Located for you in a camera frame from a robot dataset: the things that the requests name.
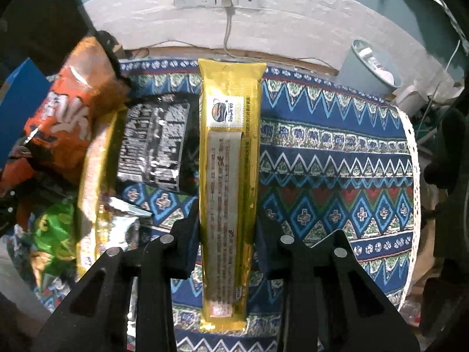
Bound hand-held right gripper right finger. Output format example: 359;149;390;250
255;210;422;352

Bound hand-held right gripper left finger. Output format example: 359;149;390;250
31;202;201;352

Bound long gold snack packet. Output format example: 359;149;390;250
198;57;267;332

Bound black snack packet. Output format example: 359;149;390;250
116;95;200;196

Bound silver foil snack packet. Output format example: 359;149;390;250
98;196;153;252

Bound patterned blue tablecloth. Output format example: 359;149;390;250
7;57;422;352

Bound green snack bag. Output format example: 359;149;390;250
15;201;80;284

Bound orange snack bag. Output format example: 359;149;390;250
0;36;132;191

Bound dark furniture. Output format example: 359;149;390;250
418;92;469;338

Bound grey trash bin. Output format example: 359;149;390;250
339;39;402;98

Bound white plastic container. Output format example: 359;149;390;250
394;84;436;116

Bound blue box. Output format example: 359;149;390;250
0;57;52;169

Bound dark cabinet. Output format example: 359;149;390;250
0;0;98;70

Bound grey plug with cable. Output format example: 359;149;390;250
220;0;236;57

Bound white cable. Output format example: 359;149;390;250
427;40;463;100

